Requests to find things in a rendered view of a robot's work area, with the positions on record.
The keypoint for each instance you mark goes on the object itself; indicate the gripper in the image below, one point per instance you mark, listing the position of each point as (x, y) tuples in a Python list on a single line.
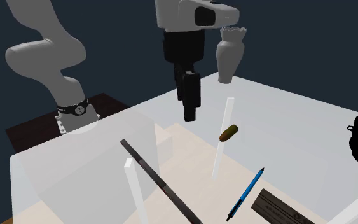
[(183, 46)]

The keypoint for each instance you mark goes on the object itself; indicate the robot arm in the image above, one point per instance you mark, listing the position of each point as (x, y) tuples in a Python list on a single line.
[(51, 65)]

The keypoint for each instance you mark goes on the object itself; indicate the white vase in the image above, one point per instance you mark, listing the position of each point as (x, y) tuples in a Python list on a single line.
[(230, 56)]

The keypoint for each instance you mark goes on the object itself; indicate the brown and green cylinder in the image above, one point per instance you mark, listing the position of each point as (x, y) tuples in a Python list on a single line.
[(229, 133)]

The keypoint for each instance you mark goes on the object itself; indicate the long dark grey stick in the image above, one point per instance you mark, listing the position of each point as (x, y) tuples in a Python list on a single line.
[(158, 180)]

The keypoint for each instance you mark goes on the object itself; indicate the glass table with white legs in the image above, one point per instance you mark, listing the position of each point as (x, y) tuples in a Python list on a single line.
[(290, 124)]

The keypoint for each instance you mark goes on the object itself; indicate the blue pen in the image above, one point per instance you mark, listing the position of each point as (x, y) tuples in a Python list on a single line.
[(246, 193)]

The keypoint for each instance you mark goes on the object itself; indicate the dark lettered book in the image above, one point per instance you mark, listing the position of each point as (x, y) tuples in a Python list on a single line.
[(278, 209)]

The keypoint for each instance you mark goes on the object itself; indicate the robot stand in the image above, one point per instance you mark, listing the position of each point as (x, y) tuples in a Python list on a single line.
[(33, 130)]

